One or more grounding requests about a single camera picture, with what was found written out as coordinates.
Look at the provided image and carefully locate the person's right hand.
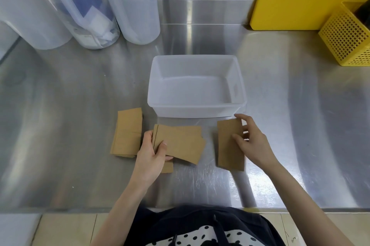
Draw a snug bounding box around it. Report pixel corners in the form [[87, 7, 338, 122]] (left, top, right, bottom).
[[232, 113, 280, 170]]

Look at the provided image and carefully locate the person's left hand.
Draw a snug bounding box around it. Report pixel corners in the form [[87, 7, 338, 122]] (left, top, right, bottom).
[[131, 131, 174, 183]]

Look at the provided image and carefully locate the brown cardboard sleeve bundle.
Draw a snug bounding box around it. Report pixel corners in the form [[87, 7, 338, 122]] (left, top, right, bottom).
[[153, 123, 206, 165]]

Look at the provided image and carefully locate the person's right forearm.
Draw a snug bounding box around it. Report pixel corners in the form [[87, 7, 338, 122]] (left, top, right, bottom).
[[261, 160, 357, 246]]

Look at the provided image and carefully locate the person's left forearm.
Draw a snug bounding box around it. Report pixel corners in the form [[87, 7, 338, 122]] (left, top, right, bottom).
[[91, 174, 161, 246]]

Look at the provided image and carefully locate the stack of brown cardboard sleeves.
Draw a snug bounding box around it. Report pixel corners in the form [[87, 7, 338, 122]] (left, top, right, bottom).
[[110, 108, 143, 158]]

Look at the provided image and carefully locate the white plastic bin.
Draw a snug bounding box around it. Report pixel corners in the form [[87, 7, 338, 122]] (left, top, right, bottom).
[[147, 55, 247, 118]]

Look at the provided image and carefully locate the dark polka dot apron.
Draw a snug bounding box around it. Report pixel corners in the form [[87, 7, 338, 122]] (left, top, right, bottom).
[[124, 205, 287, 246]]

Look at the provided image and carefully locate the clear plastic cup sleeve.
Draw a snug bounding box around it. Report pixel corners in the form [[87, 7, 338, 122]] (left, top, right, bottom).
[[29, 0, 121, 50], [98, 0, 161, 45], [0, 0, 73, 50]]

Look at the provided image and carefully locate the yellow perforated plastic basket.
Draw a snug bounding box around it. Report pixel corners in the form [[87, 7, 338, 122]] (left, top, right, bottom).
[[318, 1, 370, 67]]

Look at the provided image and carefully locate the blue and white paper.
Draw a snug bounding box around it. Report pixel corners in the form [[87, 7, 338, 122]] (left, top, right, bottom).
[[72, 0, 117, 44]]

